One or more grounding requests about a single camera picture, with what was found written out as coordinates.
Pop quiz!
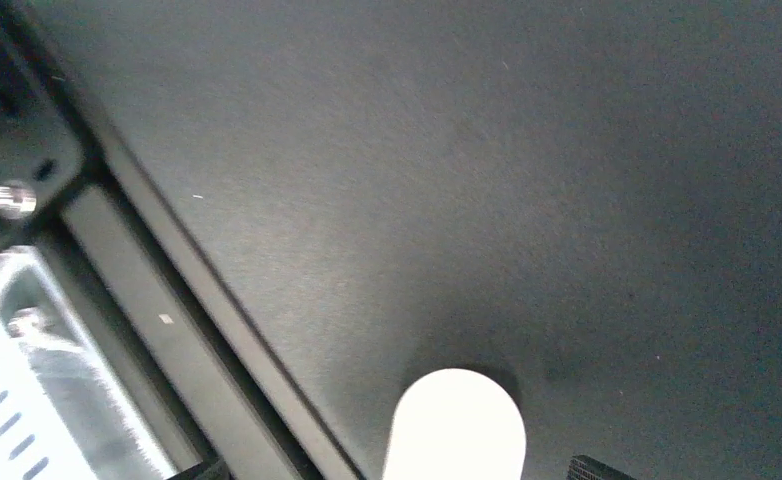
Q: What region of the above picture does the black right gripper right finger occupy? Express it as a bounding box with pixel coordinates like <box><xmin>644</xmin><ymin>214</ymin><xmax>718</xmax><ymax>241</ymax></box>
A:
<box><xmin>567</xmin><ymin>455</ymin><xmax>636</xmax><ymax>480</ymax></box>

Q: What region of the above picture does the white slotted cable duct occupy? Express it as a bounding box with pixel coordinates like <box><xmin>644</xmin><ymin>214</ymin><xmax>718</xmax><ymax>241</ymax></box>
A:
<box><xmin>0</xmin><ymin>246</ymin><xmax>178</xmax><ymax>479</ymax></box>

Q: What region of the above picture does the black front rail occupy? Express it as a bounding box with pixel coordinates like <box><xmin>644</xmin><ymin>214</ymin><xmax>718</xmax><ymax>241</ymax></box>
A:
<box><xmin>0</xmin><ymin>1</ymin><xmax>361</xmax><ymax>479</ymax></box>

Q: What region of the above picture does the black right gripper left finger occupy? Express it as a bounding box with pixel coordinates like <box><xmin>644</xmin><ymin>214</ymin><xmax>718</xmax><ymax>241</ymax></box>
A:
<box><xmin>168</xmin><ymin>458</ymin><xmax>231</xmax><ymax>480</ymax></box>

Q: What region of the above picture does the white earbud charging case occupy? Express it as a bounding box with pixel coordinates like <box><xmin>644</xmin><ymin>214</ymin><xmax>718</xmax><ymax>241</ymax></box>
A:
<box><xmin>382</xmin><ymin>368</ymin><xmax>526</xmax><ymax>480</ymax></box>

